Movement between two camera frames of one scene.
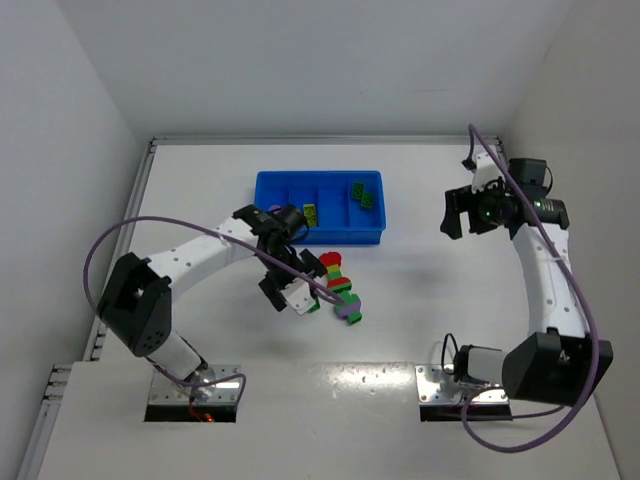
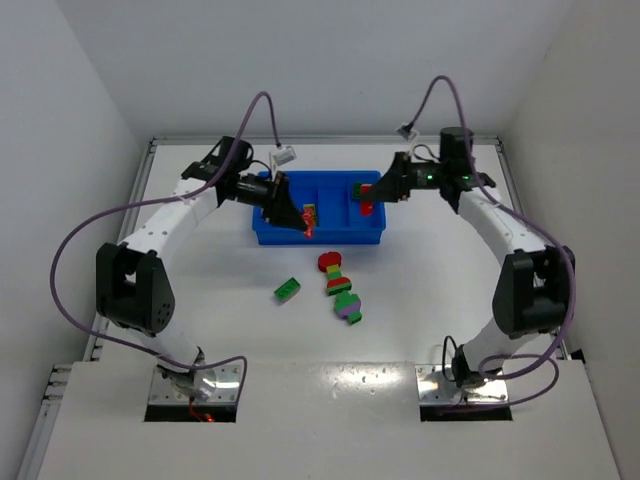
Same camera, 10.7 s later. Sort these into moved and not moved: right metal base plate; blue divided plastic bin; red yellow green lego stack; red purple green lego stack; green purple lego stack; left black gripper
Moved: red purple green lego stack; left black gripper
Not moved: right metal base plate; blue divided plastic bin; green purple lego stack; red yellow green lego stack
